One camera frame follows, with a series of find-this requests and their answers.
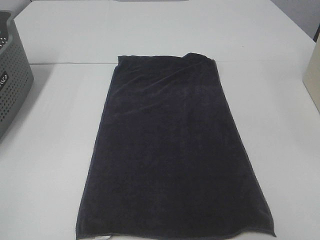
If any grey perforated plastic basket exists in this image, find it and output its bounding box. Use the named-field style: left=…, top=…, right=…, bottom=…
left=0, top=10, right=34, bottom=136

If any dark navy towel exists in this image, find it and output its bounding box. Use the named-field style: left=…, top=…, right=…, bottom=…
left=75, top=53, right=275, bottom=240

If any beige box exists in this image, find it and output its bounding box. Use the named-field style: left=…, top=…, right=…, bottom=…
left=302, top=37, right=320, bottom=112

